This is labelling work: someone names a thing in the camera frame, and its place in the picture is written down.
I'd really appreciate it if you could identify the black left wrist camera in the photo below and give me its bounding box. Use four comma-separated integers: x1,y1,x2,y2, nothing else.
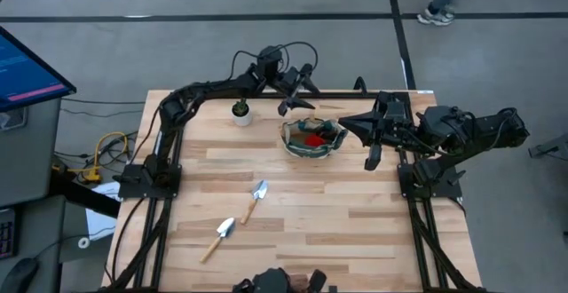
256,46,284,80

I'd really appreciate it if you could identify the small dark garden item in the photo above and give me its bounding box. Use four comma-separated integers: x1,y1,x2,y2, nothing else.
312,123,335,138

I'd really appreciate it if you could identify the small potted plant white pot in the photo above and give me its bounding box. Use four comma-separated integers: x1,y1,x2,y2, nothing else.
231,98,254,128

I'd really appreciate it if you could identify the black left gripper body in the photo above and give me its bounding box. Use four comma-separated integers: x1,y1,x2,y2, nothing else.
279,66,307,99

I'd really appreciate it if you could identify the grey cabinet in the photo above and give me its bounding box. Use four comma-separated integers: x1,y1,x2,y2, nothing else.
0,97,63,209

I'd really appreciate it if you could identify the black computer mouse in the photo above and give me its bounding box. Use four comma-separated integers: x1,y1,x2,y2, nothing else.
0,257,39,293

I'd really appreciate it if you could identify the computer monitor blue screen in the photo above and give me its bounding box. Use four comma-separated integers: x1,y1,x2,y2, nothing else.
0,25,77,113

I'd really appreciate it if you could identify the black bulky device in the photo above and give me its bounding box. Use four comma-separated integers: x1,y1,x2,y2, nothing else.
231,267,329,293

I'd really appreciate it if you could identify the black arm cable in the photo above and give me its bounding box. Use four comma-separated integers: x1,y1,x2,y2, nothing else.
228,40,320,85

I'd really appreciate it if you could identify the white paper sheet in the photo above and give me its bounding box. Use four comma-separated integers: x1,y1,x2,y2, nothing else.
84,181,123,242

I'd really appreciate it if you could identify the yellow cable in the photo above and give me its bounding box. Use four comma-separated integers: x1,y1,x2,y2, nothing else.
78,131,130,185

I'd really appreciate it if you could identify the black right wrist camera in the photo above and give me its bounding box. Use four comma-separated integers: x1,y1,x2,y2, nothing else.
380,91,408,117

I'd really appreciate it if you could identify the green beige gardening bag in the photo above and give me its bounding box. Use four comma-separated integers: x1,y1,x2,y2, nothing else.
280,117,350,160

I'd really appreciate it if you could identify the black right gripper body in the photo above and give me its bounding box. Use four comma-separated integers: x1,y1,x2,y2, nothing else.
375,114,422,147

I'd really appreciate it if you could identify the black cable under table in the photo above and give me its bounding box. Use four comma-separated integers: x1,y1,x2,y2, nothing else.
103,196,147,285

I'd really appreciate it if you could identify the red item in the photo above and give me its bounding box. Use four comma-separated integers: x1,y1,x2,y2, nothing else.
304,133,327,149

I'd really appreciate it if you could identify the black floor cable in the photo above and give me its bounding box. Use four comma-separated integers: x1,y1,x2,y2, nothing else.
59,97,146,107
59,107,146,119

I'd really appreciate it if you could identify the black keyboard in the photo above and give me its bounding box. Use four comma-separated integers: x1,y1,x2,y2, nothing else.
0,208,18,259

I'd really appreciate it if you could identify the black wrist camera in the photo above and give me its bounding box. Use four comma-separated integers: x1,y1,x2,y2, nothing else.
256,46,284,80
380,91,408,117

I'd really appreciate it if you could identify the black metal table frame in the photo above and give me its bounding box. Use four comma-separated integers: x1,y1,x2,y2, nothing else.
99,89,487,293

